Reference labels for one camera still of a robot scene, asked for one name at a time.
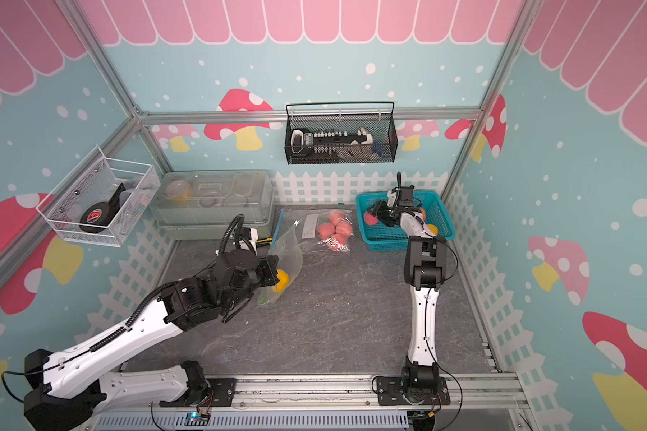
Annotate pink peach front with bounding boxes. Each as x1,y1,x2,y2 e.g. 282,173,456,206
363,211,378,226

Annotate green zipper bag with coasters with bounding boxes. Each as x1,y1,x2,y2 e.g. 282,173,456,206
258,222,303,306

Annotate clear blue zip-top bag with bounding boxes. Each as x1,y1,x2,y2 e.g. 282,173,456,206
271,206,355,254

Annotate large pink peach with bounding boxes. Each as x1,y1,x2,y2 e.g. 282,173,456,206
317,223,336,241

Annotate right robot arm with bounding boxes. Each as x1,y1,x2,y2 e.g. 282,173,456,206
371,173,450,406

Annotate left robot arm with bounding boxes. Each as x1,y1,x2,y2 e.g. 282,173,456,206
19,214,280,430

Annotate teal plastic basket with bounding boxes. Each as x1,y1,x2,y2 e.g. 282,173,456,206
355,190,456,251

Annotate white black items in basket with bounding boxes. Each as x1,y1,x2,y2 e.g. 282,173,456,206
285,128,380,164

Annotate translucent green storage box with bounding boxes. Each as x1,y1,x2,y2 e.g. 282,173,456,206
149,171,275,241

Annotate small green circuit board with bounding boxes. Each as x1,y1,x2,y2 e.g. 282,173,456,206
184,411,211,427

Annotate black tape roll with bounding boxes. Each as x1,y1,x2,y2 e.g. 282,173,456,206
79,183,127,235

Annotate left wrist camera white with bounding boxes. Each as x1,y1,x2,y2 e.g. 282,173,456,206
240,227,259,253

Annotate black wire mesh basket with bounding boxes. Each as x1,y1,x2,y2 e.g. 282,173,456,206
284,102,398,164

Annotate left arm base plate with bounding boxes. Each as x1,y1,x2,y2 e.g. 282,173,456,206
159,378,237,409

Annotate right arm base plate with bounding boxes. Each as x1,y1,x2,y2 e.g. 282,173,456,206
371,375,451,407

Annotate clear acrylic wall bin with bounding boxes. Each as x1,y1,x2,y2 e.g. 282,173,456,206
36,148,160,248

